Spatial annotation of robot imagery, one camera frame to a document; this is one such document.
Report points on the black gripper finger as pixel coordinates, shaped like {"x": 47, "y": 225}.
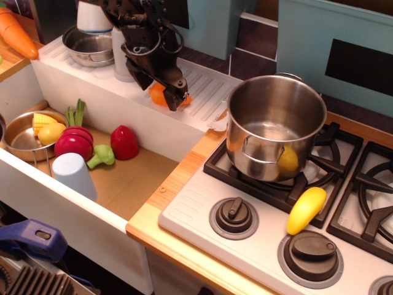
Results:
{"x": 142, "y": 79}
{"x": 174, "y": 98}

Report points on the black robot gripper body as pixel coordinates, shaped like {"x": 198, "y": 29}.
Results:
{"x": 154, "y": 48}

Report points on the small orange toy carrot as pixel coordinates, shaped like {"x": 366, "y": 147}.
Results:
{"x": 156, "y": 92}

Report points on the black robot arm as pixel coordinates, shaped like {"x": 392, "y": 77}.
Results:
{"x": 151, "y": 10}

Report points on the large steel pot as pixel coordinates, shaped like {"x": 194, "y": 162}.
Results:
{"x": 273, "y": 122}

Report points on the large orange toy carrot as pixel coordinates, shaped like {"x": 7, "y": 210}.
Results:
{"x": 15, "y": 35}

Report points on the grey toy faucet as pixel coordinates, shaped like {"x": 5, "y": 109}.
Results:
{"x": 121, "y": 71}

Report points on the steel bowl on ledge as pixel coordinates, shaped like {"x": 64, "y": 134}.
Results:
{"x": 90, "y": 50}

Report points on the red toy pepper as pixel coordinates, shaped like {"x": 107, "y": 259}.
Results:
{"x": 124, "y": 143}

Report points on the white bottle blue band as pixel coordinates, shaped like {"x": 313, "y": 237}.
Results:
{"x": 91, "y": 19}

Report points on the green toy broccoli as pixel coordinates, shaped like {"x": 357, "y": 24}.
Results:
{"x": 102, "y": 154}

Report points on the red toy radish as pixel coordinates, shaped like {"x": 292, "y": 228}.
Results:
{"x": 75, "y": 138}

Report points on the yellow toy corn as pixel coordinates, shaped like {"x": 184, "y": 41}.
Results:
{"x": 40, "y": 120}

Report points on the light blue plastic cup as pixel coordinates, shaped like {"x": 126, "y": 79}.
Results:
{"x": 71, "y": 170}

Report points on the left black stove knob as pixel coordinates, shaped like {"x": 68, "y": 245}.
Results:
{"x": 234, "y": 219}

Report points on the black stove knob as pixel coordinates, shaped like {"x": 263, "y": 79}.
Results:
{"x": 310, "y": 259}
{"x": 234, "y": 219}
{"x": 382, "y": 286}

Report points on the left black stove grate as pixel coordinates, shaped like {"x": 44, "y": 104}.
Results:
{"x": 332, "y": 157}

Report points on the black stove grate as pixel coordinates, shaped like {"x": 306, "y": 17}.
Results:
{"x": 363, "y": 216}
{"x": 332, "y": 157}

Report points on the yellow toy squash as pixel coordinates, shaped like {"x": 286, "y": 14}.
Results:
{"x": 308, "y": 205}

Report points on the blue clamp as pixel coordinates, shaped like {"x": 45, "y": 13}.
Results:
{"x": 33, "y": 238}

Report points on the middle black stove knob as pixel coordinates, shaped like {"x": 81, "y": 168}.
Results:
{"x": 310, "y": 259}

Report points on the right black stove grate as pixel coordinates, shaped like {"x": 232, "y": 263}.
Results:
{"x": 363, "y": 216}

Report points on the right black stove knob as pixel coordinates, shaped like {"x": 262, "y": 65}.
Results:
{"x": 382, "y": 286}

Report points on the grey metal mount bracket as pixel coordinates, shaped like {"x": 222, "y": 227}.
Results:
{"x": 21, "y": 277}

